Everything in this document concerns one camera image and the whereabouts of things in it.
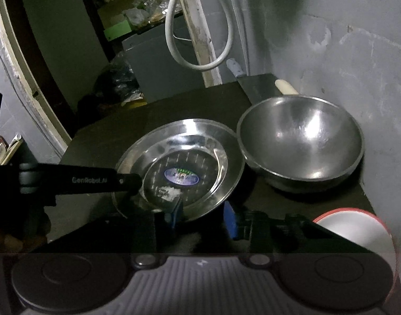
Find red and white bowl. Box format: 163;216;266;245
312;207;398;302

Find cream paper roll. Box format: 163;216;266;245
274;79;299;96

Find white door frame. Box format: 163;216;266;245
0;0;73;150

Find clear plastic bags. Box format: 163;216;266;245
122;0;183;27

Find stainless steel plate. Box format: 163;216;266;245
111;118;246;221

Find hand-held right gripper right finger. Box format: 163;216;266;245
223;201;376;266

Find grey metal bracket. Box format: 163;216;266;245
227;59;244;78

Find grey metal sheet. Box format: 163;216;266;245
238;74;283;106

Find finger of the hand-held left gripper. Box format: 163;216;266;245
36;163;144;196

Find white cable loop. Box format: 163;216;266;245
165;0;234;71

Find stainless steel bowl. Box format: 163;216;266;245
236;95;365;191

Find yellow container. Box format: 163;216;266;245
122;98;148;109

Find black plastic bag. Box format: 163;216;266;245
97;62;142;106

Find green box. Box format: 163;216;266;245
104;20;133;41

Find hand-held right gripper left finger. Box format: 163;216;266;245
48;199;185;268

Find grey metal cabinet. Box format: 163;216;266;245
122;15;206;103

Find white wooden post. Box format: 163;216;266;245
181;0;223;88

